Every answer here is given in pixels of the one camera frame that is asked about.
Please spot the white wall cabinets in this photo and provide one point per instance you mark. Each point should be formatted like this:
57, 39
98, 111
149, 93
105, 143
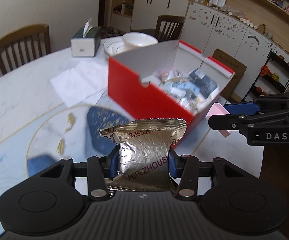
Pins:
212, 24

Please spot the red cardboard box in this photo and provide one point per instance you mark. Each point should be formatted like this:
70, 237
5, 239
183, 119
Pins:
132, 84

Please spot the light blue sachet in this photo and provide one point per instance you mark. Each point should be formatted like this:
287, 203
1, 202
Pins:
185, 89

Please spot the white bowl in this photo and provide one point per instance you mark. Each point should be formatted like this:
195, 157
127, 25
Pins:
138, 40

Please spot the gold foil snack bag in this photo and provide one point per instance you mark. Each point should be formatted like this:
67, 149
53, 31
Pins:
143, 151

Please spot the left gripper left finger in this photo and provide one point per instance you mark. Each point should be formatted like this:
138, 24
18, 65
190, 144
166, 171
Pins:
99, 168

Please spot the white paper napkin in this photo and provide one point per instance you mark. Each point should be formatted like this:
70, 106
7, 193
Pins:
86, 82

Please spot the pink snack packet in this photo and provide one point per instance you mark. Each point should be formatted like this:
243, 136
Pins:
166, 74

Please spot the wooden chair by wall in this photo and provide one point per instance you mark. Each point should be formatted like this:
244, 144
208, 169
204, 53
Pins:
24, 45

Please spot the pink small box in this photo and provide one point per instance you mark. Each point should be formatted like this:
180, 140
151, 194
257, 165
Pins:
217, 118

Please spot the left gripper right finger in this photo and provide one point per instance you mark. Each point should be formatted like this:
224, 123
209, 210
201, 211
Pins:
185, 167

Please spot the stack of white plates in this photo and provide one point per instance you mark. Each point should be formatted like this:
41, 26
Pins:
114, 46

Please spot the green white tissue box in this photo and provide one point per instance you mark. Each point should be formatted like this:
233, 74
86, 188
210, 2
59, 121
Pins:
86, 40

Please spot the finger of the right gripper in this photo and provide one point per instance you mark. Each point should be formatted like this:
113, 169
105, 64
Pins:
242, 108
228, 122

